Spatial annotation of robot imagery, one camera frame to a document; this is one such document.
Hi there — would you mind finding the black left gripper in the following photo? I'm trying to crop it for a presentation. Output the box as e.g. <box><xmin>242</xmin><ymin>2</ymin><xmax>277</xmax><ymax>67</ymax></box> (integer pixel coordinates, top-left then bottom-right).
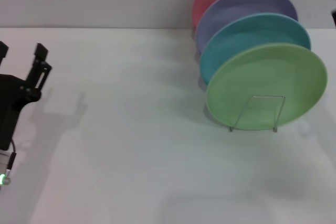
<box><xmin>0</xmin><ymin>41</ymin><xmax>53</xmax><ymax>151</ymax></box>

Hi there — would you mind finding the green plate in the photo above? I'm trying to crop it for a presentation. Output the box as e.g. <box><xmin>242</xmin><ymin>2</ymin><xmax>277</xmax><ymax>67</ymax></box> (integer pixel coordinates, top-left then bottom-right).
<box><xmin>205</xmin><ymin>42</ymin><xmax>328</xmax><ymax>131</ymax></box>

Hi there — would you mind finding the purple plate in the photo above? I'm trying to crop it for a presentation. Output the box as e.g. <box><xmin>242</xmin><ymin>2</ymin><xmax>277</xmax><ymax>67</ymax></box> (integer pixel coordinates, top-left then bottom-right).
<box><xmin>195</xmin><ymin>0</ymin><xmax>299</xmax><ymax>54</ymax></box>

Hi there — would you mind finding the teal plate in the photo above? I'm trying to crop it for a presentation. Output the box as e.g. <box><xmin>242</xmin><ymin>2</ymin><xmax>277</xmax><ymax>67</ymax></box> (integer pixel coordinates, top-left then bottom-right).
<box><xmin>199</xmin><ymin>12</ymin><xmax>312</xmax><ymax>86</ymax></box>

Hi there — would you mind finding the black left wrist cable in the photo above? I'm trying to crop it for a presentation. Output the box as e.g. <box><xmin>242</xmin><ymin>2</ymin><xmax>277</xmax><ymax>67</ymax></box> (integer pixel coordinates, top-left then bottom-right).
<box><xmin>6</xmin><ymin>140</ymin><xmax>18</xmax><ymax>180</ymax></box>

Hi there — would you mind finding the silver wire plate rack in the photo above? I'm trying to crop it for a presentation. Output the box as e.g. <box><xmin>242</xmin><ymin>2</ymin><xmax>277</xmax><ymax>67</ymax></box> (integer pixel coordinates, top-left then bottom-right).
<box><xmin>228</xmin><ymin>95</ymin><xmax>286</xmax><ymax>133</ymax></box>

